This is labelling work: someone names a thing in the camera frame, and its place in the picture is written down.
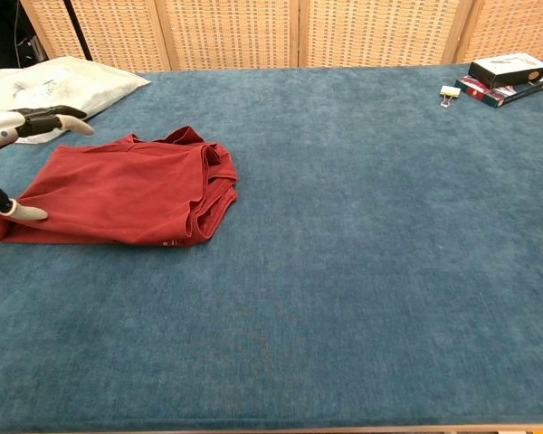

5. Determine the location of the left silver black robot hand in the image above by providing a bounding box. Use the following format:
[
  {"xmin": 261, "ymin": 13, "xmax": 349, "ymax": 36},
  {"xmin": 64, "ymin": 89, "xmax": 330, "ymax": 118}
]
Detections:
[{"xmin": 0, "ymin": 105, "xmax": 95, "ymax": 222}]

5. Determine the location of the wicker folding screen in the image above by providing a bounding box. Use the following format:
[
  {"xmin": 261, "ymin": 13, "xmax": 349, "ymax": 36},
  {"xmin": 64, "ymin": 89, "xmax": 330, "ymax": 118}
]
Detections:
[{"xmin": 20, "ymin": 0, "xmax": 543, "ymax": 73}]

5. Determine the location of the plastic bag with white garment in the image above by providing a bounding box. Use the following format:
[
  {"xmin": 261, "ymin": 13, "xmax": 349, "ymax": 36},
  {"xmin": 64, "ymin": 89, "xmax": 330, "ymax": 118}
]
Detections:
[{"xmin": 0, "ymin": 55, "xmax": 152, "ymax": 123}]

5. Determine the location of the white and black box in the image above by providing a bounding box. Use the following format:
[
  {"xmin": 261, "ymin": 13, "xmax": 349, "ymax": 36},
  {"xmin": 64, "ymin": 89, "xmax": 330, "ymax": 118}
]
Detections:
[{"xmin": 468, "ymin": 52, "xmax": 543, "ymax": 90}]

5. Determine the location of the red t-shirt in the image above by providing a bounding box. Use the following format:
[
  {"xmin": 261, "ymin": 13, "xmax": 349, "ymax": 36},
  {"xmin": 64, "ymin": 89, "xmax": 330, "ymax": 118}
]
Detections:
[{"xmin": 0, "ymin": 125, "xmax": 239, "ymax": 248}]

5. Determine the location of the white binder clip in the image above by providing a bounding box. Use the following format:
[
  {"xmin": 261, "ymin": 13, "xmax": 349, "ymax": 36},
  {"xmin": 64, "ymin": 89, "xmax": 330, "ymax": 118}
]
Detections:
[{"xmin": 439, "ymin": 85, "xmax": 462, "ymax": 109}]

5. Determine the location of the blue carpet table cover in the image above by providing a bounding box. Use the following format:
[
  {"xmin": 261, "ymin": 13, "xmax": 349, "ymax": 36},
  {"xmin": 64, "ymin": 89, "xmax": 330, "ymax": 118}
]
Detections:
[{"xmin": 0, "ymin": 61, "xmax": 543, "ymax": 430}]

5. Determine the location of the dark box with red print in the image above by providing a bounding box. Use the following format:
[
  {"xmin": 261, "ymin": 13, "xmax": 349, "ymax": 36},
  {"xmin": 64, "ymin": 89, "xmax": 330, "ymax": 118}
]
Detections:
[{"xmin": 453, "ymin": 75, "xmax": 543, "ymax": 109}]

